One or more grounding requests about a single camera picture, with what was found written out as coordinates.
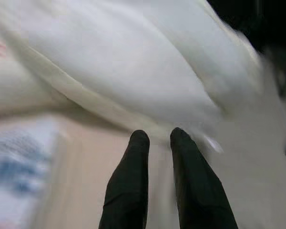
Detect white cartoon print duvet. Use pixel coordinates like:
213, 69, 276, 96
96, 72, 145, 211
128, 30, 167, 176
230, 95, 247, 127
0, 0, 265, 153

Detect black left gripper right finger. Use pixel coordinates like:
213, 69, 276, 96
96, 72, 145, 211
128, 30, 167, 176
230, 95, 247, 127
170, 127, 239, 229

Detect white book blue letters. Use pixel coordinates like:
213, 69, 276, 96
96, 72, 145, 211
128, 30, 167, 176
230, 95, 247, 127
0, 119, 60, 229

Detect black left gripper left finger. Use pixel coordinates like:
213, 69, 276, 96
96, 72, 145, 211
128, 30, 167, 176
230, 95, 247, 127
98, 129, 150, 229

